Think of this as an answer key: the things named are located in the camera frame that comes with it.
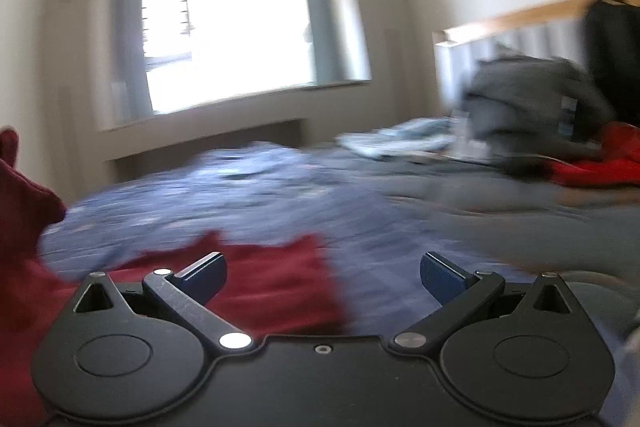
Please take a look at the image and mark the bright red garment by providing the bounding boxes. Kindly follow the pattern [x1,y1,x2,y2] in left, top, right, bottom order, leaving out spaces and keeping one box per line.
[547,122,640,188]

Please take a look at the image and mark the beige window cabinet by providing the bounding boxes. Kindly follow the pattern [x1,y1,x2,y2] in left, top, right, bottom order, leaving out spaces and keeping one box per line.
[97,78,373,180]

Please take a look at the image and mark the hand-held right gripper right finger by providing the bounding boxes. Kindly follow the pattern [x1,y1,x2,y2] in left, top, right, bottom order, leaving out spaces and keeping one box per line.
[392,251,583,352]

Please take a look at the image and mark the wooden grey padded headboard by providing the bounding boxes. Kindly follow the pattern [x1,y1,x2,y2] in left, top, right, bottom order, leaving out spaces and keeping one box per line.
[432,0,640,120]

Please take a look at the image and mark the light blue patterned cloth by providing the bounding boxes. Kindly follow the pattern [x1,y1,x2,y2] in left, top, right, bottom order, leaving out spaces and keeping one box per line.
[336,117,473,158]

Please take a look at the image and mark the black backpack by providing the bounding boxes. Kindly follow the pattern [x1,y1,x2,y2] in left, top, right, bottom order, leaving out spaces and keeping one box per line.
[581,0,640,144]

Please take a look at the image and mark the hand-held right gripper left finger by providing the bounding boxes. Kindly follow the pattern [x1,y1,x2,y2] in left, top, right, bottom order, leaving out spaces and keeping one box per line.
[72,251,253,352]

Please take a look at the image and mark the blue checked floral quilt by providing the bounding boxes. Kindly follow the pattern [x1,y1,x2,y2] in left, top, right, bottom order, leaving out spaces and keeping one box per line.
[39,141,640,427]

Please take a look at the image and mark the dark red knit sweater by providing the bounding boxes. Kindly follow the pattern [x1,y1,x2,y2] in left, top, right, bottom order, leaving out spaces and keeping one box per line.
[0,127,348,427]

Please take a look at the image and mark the bright window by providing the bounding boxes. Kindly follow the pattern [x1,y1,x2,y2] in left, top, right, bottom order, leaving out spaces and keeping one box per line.
[140,0,321,114]

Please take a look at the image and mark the grey bed sheet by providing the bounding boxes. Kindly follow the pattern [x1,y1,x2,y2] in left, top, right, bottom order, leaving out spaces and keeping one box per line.
[380,152,640,280]

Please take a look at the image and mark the light blue curtain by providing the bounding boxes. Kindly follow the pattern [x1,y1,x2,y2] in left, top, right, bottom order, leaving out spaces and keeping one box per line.
[295,0,374,86]
[114,0,155,120]

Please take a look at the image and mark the tall beige wardrobe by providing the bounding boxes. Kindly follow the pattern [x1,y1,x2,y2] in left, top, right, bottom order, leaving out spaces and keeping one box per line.
[332,0,443,146]
[42,0,121,208]

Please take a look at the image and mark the grey garment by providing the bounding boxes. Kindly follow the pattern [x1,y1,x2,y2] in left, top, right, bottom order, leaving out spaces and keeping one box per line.
[461,54,617,160]

